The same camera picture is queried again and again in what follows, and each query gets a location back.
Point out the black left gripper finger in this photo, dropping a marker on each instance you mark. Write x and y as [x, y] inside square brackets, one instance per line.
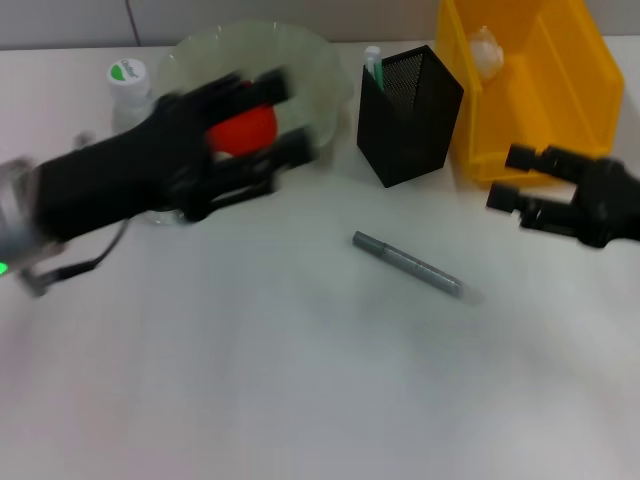
[260, 90]
[295, 147]

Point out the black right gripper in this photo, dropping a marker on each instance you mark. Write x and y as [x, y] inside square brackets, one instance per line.
[610, 200]

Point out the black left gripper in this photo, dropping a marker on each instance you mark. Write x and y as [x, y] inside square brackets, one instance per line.
[120, 170]

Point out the orange fruit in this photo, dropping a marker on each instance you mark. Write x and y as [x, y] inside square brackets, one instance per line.
[250, 130]

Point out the clear water bottle green label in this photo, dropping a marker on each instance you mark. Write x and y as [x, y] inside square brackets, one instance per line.
[127, 80]

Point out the green utility knife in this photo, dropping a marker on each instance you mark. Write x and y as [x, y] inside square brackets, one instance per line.
[376, 67]

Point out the grey marker pen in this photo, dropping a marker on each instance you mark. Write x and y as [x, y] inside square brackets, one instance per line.
[400, 257]

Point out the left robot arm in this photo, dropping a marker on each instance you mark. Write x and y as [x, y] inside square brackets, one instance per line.
[17, 215]

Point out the translucent green fruit bowl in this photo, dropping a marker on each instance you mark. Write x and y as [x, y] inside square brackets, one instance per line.
[310, 75]

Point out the black mesh pen holder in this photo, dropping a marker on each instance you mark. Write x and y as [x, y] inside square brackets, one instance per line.
[405, 140]

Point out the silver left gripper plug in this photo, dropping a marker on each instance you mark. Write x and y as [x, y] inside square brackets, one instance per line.
[84, 139]

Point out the yellow plastic bin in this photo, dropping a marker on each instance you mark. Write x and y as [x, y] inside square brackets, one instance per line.
[545, 100]

